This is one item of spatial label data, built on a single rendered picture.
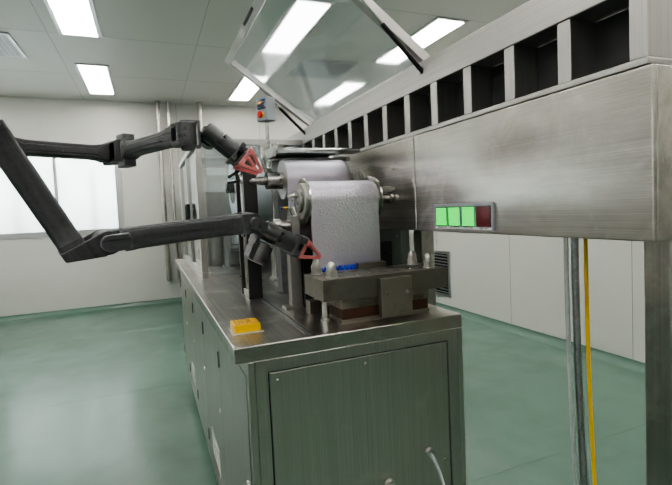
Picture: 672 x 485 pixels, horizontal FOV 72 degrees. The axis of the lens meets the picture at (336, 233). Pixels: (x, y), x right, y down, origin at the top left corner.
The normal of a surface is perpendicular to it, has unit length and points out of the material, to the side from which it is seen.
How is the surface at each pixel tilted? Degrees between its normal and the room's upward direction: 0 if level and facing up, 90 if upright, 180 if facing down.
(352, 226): 90
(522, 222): 90
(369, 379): 90
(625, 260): 90
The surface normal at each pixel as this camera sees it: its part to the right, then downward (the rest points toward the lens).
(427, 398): 0.37, 0.04
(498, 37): -0.93, 0.06
